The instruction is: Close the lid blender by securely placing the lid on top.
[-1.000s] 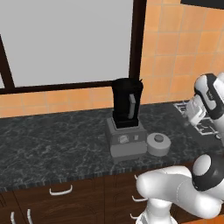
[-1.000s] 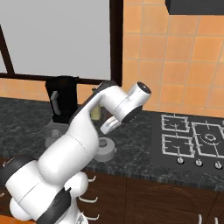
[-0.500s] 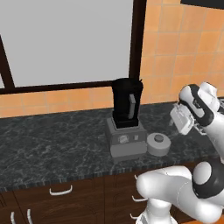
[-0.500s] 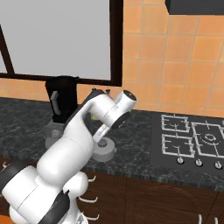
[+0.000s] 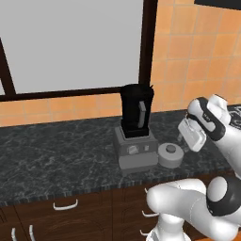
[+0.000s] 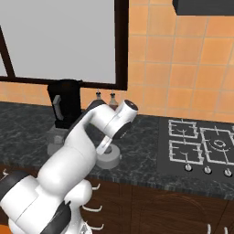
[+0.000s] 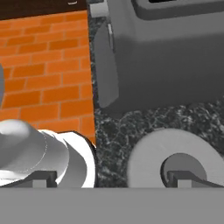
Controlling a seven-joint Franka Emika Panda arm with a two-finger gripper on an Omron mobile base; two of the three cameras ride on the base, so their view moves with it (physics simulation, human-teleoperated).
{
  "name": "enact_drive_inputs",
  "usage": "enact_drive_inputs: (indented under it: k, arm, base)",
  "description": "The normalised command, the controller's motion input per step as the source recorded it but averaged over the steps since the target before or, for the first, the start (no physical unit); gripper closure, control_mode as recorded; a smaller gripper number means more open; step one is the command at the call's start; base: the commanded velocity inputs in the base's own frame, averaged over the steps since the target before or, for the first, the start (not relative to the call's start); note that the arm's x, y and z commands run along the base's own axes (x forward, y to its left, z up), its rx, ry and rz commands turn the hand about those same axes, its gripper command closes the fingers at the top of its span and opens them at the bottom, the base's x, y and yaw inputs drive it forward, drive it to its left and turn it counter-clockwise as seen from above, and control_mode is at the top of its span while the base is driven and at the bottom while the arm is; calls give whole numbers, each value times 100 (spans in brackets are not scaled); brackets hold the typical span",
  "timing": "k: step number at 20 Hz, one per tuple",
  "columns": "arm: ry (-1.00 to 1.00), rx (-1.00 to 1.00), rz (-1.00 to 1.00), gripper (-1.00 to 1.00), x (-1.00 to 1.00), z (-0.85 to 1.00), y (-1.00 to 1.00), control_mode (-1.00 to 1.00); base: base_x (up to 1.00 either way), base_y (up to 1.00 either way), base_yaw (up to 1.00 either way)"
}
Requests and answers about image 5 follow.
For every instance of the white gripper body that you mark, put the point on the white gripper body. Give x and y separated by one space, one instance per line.
193 136

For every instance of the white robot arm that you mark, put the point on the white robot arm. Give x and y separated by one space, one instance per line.
185 204

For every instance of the black and grey blender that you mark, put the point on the black and grey blender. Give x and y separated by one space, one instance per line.
135 131

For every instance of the dark wood drawer front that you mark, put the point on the dark wood drawer front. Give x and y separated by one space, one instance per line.
88 204

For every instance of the dark framed window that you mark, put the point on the dark framed window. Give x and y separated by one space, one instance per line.
72 44

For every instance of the dark wall cupboard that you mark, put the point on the dark wall cupboard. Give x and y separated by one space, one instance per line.
219 3

